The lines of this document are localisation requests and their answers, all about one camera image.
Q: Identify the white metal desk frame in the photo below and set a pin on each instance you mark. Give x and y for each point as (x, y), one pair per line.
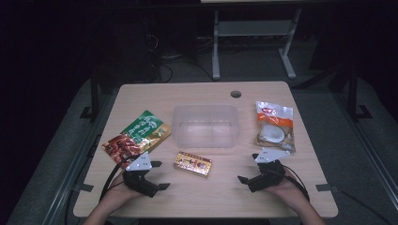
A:
(250, 28)

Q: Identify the person's right hand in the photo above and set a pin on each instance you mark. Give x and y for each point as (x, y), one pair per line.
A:
(289, 190)

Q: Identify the round grey table grommet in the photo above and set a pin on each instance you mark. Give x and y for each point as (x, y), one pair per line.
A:
(235, 94)

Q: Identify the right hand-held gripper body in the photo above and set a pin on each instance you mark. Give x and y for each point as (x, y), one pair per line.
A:
(267, 176)

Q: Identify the black metal stand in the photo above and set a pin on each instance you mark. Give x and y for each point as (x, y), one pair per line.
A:
(353, 93)
(94, 93)

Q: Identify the green and red food packet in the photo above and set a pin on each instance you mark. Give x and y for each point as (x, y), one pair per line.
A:
(140, 132)

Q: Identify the clear plastic container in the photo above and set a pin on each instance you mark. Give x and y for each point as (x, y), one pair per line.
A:
(205, 126)

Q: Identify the grey tape strip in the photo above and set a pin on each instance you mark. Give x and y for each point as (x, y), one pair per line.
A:
(327, 187)
(84, 187)

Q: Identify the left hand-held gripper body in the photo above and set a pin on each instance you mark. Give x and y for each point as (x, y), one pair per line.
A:
(139, 179)

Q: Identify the person's left hand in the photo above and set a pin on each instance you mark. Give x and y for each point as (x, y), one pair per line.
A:
(114, 192)

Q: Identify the white and orange food packet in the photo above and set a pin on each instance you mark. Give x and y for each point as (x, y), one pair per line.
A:
(275, 125)

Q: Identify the small red and gold box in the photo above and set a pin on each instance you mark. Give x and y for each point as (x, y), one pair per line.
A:
(193, 164)

